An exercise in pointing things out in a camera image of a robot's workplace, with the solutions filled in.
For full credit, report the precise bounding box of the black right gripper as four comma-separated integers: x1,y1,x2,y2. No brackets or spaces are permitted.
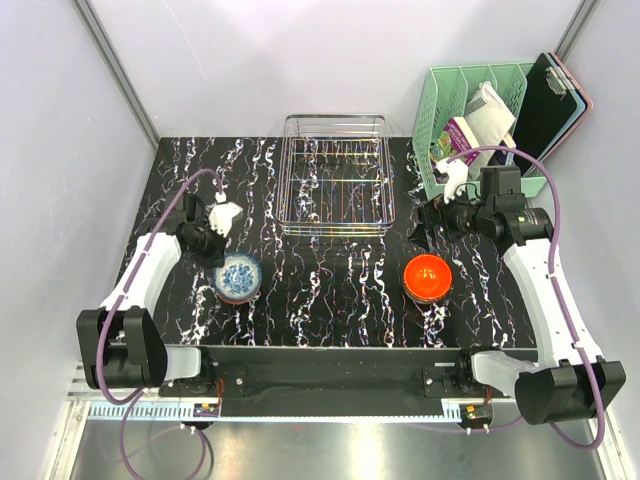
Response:
407,181,493,253

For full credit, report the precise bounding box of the blue white patterned bowl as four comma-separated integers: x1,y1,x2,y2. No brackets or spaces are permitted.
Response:
212,253,262,305

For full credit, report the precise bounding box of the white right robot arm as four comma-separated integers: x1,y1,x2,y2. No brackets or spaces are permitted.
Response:
410,166,626,425

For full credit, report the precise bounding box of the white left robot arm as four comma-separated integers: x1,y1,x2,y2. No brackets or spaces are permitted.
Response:
76,194,243,396

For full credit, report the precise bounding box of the orange glossy bowl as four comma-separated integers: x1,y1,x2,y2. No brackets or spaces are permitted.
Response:
402,254,453,304

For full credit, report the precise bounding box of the purple green book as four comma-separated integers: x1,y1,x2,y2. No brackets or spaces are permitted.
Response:
429,116,480,183

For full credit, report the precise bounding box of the dark blue book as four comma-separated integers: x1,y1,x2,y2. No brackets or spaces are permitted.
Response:
490,133,516,166

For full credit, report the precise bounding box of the white padded envelope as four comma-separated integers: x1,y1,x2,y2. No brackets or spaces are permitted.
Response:
464,81,516,146

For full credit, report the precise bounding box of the green plastic file organizer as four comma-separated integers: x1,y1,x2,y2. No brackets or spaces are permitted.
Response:
412,61,550,205

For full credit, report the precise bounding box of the black clipboard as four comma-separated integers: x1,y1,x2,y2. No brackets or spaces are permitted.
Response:
513,52,570,162

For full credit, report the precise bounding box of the pink blue clipboards stack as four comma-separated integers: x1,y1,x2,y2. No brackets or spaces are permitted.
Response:
540,52,593,160

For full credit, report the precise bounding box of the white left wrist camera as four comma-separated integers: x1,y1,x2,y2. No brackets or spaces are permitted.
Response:
208,202,244,238

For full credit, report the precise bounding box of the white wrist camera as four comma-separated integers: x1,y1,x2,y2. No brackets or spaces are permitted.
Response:
436,157,468,204
208,202,244,238

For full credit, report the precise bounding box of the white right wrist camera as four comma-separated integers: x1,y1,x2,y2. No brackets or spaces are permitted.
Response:
436,157,468,204

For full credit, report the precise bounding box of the chrome wire dish rack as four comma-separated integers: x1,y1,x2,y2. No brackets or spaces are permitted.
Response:
276,114,395,238

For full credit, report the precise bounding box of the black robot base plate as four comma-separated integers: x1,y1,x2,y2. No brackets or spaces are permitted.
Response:
160,346,488,422

